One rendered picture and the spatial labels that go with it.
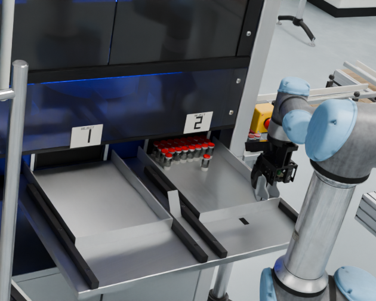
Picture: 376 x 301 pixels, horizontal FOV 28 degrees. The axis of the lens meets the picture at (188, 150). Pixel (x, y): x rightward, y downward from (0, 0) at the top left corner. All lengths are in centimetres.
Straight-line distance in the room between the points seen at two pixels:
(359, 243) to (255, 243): 181
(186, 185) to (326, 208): 69
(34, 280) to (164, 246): 48
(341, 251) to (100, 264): 201
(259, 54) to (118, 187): 54
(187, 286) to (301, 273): 98
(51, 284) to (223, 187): 56
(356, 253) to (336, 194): 218
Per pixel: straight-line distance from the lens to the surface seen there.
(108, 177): 203
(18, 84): 117
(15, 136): 122
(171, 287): 244
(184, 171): 212
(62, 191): 195
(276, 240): 193
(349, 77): 290
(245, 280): 322
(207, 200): 201
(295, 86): 181
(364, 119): 136
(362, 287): 164
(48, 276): 216
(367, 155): 137
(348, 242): 366
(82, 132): 192
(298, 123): 172
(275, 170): 189
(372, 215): 293
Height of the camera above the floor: 196
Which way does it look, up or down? 29 degrees down
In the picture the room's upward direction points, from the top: 12 degrees clockwise
